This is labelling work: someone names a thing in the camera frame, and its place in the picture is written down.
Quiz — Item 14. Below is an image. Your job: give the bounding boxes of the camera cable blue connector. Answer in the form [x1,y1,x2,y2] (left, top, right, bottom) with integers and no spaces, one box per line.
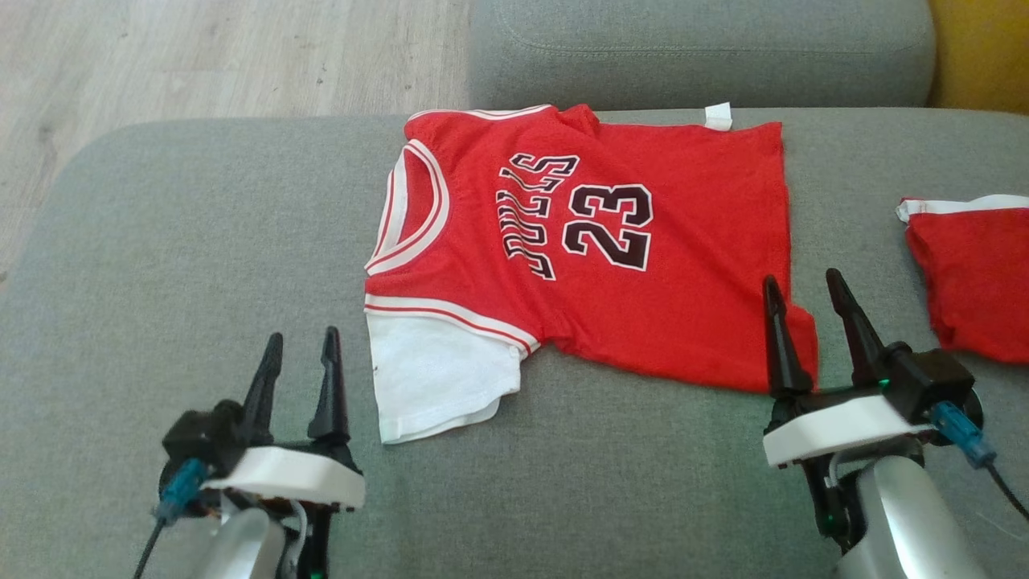
[132,458,210,579]
[928,401,1029,525]

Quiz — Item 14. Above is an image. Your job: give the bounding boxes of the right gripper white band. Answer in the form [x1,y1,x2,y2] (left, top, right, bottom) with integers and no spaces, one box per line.
[761,267,934,556]

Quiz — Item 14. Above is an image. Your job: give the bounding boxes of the left camera cable blue connector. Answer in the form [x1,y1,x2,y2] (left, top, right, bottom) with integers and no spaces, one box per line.
[132,458,210,579]

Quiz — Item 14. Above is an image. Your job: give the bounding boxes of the right camera cable blue connector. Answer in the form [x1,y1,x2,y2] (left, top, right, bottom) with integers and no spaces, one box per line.
[928,401,1029,525]

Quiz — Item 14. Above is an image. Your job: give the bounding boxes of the red basketball jersey white sleeves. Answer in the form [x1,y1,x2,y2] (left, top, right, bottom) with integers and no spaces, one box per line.
[363,101,820,446]

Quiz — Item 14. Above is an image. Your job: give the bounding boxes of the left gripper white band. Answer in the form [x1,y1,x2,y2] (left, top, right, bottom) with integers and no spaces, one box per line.
[200,325,367,579]

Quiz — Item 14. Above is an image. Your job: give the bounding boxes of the red shorts white waistband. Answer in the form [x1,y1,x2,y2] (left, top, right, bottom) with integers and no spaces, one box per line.
[894,193,1029,365]

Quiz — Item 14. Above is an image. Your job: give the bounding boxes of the large grey sofa chaise seat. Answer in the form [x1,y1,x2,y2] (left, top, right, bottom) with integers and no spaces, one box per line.
[0,106,1029,579]

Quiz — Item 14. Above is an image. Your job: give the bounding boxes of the grey sofa back cushion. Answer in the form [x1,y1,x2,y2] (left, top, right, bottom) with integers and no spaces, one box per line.
[468,0,938,113]

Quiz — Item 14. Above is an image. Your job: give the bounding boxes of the yellow sofa backrest cushion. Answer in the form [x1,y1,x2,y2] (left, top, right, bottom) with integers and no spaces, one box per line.
[925,0,1029,114]

